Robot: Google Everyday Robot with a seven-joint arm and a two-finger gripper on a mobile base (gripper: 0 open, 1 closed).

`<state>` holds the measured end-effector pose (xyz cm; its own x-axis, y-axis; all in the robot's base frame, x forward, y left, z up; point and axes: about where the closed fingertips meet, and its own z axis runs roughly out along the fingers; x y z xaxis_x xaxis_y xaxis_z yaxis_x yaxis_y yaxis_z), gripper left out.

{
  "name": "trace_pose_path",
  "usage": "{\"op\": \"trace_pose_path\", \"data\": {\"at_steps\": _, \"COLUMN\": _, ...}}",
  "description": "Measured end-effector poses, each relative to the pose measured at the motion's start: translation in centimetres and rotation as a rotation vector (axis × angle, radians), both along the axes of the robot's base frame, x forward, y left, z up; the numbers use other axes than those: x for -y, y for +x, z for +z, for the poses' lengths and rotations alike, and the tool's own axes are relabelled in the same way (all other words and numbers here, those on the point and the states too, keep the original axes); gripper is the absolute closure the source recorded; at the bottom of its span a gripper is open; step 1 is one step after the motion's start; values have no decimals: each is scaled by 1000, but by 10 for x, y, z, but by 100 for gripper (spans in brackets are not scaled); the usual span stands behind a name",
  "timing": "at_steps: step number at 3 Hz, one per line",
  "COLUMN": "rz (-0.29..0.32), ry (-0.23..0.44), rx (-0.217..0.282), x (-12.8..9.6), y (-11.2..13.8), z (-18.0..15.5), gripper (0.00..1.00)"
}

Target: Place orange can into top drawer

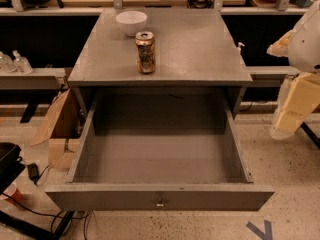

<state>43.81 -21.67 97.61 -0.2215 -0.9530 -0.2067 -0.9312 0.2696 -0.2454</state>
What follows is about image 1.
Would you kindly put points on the grey open top drawer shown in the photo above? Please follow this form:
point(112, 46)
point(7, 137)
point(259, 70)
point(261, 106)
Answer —
point(159, 149)

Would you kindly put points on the black power adapter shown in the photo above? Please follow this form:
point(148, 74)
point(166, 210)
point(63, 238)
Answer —
point(33, 172)

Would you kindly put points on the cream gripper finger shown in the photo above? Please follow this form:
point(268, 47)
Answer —
point(298, 97)
point(280, 48)

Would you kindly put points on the red plastic cup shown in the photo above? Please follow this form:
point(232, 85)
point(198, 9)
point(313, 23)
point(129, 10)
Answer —
point(12, 194)

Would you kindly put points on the black chair base leg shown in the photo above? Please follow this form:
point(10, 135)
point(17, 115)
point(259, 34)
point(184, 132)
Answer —
point(315, 139)

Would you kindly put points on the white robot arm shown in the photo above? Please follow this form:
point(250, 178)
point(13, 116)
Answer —
point(304, 48)

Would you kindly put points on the orange soda can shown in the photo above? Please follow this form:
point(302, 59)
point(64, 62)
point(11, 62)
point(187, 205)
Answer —
point(145, 44)

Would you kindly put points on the small white pump bottle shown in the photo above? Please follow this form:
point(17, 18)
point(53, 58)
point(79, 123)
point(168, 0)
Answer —
point(240, 48)

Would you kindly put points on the grey wooden cabinet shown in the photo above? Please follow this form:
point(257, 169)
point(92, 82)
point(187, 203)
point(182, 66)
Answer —
point(192, 47)

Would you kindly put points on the white ceramic bowl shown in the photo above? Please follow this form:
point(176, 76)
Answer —
point(131, 22)

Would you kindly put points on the black bin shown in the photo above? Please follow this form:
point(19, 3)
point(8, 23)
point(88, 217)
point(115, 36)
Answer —
point(10, 164)

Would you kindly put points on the brown cardboard box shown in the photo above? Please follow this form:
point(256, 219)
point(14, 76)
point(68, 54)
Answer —
point(58, 130)

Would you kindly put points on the clear sanitizer bottle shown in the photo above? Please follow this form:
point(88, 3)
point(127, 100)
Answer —
point(22, 64)
point(6, 63)

